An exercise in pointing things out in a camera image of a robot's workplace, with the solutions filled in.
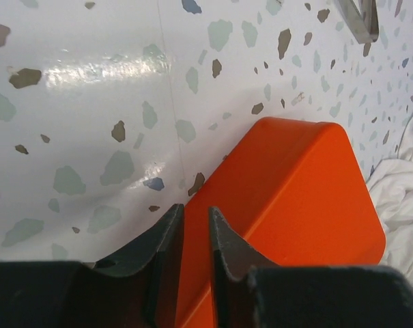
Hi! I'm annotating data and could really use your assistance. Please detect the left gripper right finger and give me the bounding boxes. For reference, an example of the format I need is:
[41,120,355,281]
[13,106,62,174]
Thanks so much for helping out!
[209,207,413,327]

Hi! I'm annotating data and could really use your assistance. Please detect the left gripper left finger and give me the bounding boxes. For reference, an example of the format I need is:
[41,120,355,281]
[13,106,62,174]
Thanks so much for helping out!
[0,204,184,327]

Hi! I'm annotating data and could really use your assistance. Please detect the orange box lid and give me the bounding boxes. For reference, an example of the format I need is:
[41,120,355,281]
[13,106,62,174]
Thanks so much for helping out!
[175,117,386,327]

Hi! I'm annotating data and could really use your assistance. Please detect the white crumpled plastic bag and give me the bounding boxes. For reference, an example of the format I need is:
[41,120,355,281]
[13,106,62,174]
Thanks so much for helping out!
[367,116,413,285]

